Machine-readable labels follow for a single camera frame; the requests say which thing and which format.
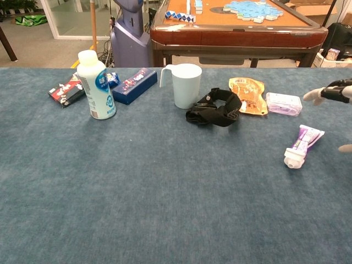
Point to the white plastic basket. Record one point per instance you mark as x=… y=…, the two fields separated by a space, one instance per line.
x=327 y=62

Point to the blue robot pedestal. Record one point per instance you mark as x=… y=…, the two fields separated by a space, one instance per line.
x=129 y=41

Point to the blue white snake puzzle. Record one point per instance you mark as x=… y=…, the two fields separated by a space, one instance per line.
x=178 y=16

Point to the green bag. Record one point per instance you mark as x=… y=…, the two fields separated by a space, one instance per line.
x=31 y=20

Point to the small mahjong tile stack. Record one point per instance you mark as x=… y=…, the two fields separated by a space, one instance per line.
x=198 y=6

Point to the white bottle blue label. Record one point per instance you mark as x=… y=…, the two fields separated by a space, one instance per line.
x=96 y=90

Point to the blue mahjong tile pile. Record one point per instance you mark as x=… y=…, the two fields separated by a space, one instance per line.
x=253 y=11

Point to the black tripod stand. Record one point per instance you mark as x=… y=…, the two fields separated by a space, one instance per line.
x=330 y=12

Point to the orange snack pouch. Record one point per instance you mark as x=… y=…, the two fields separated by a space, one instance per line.
x=250 y=93

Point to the light blue plastic cup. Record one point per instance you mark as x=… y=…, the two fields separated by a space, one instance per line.
x=187 y=88

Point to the black bag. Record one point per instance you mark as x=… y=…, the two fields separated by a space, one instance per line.
x=339 y=38

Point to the cardboard box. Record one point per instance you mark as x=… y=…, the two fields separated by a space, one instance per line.
x=310 y=11

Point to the dark blue long box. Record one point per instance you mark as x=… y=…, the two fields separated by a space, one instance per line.
x=134 y=85

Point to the wooden pole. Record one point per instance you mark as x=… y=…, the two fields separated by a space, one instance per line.
x=93 y=24

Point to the black red snack box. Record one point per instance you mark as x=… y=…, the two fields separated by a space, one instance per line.
x=64 y=92

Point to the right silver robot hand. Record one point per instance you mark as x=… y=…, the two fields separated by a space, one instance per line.
x=334 y=92

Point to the small blue snack packet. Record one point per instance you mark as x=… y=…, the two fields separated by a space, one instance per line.
x=114 y=79

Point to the brown mahjong table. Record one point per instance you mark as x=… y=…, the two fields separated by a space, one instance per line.
x=233 y=38

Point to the dark wooden table leg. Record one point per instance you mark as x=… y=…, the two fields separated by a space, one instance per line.
x=7 y=44

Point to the blue carpeted table surface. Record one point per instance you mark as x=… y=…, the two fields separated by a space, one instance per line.
x=137 y=192

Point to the purple white toothpaste tube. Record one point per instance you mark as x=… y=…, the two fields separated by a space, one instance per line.
x=305 y=140

